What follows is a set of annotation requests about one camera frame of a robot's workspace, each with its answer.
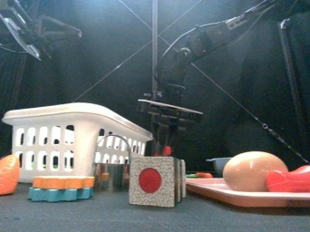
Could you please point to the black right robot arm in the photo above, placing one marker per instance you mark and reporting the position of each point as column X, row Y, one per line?
column 214, row 33

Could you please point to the orange toy vegetable green stem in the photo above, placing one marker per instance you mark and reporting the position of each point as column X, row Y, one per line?
column 203, row 175

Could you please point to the green block red circle face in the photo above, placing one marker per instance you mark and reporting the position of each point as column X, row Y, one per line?
column 150, row 180

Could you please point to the white slotted plastic basket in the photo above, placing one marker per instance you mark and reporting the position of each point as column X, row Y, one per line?
column 80, row 114

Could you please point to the peach toy egg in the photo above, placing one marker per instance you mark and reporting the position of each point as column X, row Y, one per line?
column 250, row 169

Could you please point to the pink plastic tray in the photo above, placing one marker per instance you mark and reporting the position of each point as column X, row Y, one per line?
column 242, row 196

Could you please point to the orange toy gear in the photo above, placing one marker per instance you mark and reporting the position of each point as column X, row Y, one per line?
column 61, row 182

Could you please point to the teal toy gear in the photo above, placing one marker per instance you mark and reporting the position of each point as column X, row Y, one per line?
column 56, row 195

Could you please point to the red toy piece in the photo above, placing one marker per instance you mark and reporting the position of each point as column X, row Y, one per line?
column 290, row 181

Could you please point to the orange toy carrot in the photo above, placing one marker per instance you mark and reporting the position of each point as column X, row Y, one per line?
column 8, row 176

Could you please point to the grey vertical frame rod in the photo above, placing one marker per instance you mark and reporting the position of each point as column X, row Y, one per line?
column 155, row 45

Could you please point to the black upright frame bar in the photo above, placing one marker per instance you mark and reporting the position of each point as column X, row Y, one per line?
column 286, row 54

